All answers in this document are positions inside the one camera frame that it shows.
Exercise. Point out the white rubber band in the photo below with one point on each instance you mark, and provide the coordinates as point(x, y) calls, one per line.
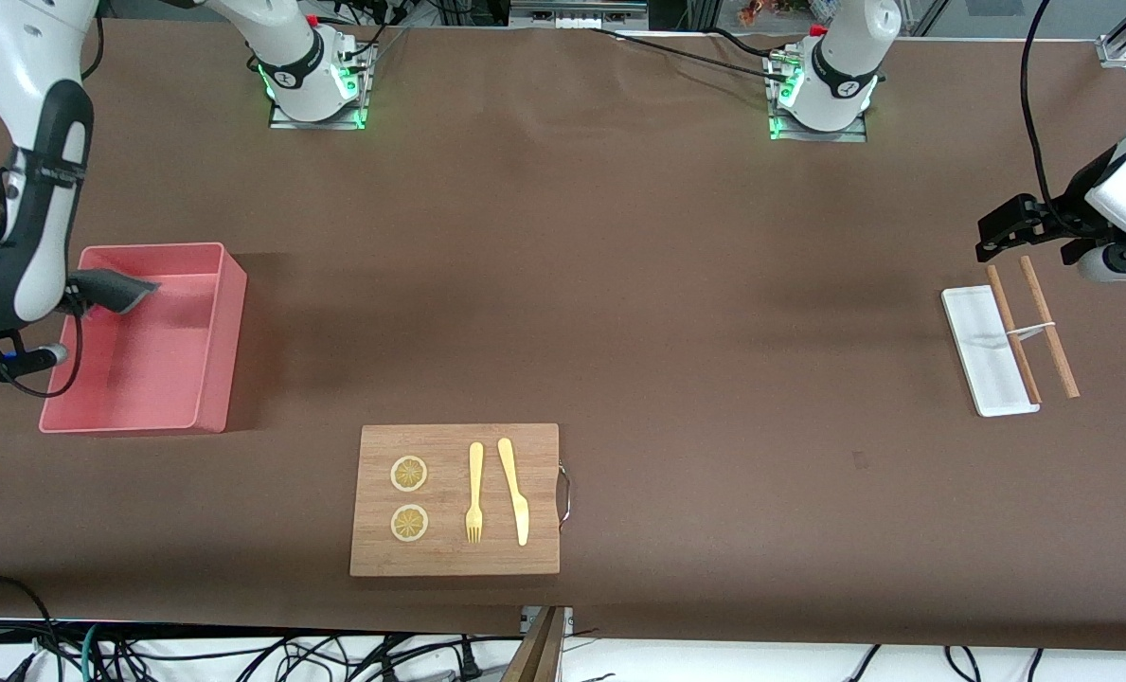
point(1031, 331)

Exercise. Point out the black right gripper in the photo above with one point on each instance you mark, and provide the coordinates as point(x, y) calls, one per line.
point(108, 288)

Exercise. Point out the brown wooden chopstick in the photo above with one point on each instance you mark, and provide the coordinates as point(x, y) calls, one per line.
point(1047, 322)
point(1012, 332)

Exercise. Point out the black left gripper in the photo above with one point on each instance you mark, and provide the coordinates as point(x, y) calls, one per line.
point(1066, 216)

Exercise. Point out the yellow plastic knife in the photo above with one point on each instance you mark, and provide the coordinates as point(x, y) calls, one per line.
point(515, 493)

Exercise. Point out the grey cloth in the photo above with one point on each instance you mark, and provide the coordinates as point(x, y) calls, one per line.
point(117, 289)

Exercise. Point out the yellow plastic fork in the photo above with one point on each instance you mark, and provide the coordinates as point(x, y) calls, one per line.
point(474, 493)

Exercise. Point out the small metal bracket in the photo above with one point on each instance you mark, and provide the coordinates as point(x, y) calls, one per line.
point(525, 618)

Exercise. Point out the wooden stand piece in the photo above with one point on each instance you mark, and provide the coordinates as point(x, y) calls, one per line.
point(534, 654)

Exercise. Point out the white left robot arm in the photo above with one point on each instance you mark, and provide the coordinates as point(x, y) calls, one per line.
point(842, 57)

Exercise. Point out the yellow lemon slice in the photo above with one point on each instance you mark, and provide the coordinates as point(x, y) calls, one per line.
point(409, 523)
point(409, 474)

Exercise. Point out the white rectangular tray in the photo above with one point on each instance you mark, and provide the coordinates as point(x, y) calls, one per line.
point(984, 360)

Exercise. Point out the pink plastic bin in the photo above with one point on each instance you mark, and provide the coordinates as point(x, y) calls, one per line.
point(146, 379)

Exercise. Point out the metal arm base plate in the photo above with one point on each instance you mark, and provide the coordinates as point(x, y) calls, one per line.
point(283, 118)
point(851, 135)

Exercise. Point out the wooden cutting board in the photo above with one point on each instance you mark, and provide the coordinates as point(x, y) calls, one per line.
point(383, 445)

